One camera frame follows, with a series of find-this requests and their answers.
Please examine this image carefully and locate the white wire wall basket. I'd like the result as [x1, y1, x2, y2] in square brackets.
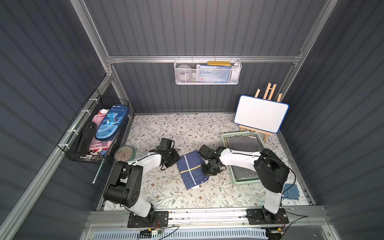
[174, 58, 243, 85]

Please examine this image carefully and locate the teal cloth piece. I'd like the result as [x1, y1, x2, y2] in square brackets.
[283, 184, 300, 201]

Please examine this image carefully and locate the blue packet in basket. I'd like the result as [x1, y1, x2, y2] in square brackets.
[196, 65, 232, 84]

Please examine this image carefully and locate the yellow item in basket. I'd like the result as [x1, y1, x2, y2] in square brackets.
[207, 61, 232, 67]

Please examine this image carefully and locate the plain grey pillowcase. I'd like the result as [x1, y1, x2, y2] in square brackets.
[227, 136, 264, 184]

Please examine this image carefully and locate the black wire side basket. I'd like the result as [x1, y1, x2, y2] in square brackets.
[58, 92, 131, 165]

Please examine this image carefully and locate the floral table cloth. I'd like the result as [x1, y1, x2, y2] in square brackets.
[103, 113, 311, 211]

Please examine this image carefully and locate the black remote in basket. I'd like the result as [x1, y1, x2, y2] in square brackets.
[76, 122, 97, 157]

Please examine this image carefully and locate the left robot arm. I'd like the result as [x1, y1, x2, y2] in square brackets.
[103, 138, 181, 223]

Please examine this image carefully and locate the navy blue cloth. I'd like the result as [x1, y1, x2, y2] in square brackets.
[177, 151, 209, 190]

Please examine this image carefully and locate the white board on easel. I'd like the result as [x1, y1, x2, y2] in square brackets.
[234, 83, 290, 141]

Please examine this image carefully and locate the blue shark pencil case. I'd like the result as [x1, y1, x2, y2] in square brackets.
[95, 105, 130, 142]

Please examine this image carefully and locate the green round clock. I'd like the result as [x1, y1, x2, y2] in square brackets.
[114, 146, 136, 163]

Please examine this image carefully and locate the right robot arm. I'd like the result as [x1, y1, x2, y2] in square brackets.
[198, 145, 291, 216]

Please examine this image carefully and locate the mint green plastic basket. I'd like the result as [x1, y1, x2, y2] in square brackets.
[221, 131, 265, 185]

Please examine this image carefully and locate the white tape roll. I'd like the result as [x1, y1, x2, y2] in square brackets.
[175, 64, 192, 82]

